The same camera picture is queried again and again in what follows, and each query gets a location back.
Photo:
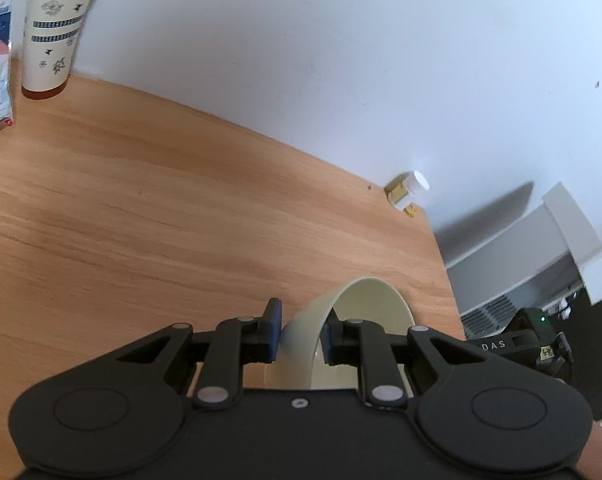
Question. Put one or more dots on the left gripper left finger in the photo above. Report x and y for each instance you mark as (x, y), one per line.
(233, 344)

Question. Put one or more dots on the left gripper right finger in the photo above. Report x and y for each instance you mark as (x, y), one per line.
(365, 345)

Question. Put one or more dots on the person left hand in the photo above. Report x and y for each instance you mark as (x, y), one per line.
(590, 462)

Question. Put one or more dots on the white radiator heater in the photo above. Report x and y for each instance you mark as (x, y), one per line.
(537, 262)

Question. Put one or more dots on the small white yellow bottle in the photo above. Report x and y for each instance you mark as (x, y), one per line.
(406, 192)

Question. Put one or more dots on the patterned tumbler with red lid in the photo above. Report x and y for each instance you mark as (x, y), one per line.
(51, 32)

